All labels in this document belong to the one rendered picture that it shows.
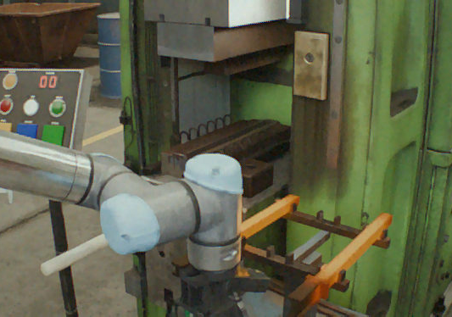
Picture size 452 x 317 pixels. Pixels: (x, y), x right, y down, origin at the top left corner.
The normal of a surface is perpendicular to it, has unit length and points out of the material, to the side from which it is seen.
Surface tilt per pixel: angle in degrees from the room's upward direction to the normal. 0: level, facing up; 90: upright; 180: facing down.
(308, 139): 90
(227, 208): 90
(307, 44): 90
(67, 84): 60
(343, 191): 90
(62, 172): 72
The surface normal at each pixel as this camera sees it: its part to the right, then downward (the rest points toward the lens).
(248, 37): 0.80, 0.21
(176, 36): -0.59, 0.28
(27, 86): -0.18, -0.18
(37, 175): 0.55, 0.36
